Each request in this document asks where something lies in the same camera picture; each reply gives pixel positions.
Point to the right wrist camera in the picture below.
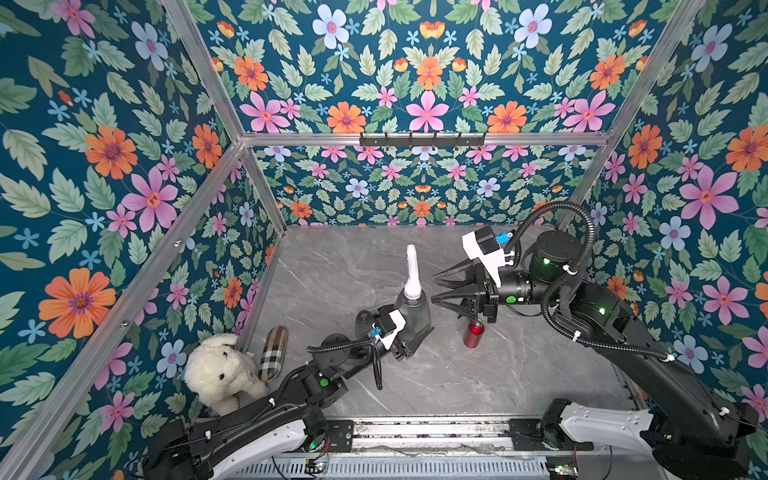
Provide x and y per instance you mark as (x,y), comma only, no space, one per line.
(489,248)

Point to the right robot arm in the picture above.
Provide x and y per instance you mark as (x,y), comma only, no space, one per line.
(690,431)

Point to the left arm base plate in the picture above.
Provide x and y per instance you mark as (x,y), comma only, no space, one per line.
(331,436)

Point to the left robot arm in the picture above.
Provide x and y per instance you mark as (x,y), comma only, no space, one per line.
(289,419)

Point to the white plush dog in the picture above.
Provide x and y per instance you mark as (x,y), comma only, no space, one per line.
(218,372)

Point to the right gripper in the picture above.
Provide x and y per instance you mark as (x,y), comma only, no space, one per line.
(480,294)

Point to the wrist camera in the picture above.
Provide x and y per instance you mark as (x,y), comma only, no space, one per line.
(387,324)
(489,248)

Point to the red can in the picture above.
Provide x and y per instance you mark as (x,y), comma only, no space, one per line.
(473,334)

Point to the plaid cylinder pouch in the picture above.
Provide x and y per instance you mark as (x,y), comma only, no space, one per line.
(273,354)

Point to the smoky spray bottle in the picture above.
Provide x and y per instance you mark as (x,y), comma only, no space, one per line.
(413,311)
(366,325)

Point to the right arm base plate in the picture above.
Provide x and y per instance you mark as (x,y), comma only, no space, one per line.
(545,432)

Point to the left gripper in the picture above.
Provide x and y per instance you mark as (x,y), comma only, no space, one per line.
(405,334)

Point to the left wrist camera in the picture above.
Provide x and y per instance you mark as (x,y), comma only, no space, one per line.
(387,324)

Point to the black hook rail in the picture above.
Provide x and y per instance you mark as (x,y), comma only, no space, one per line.
(409,140)

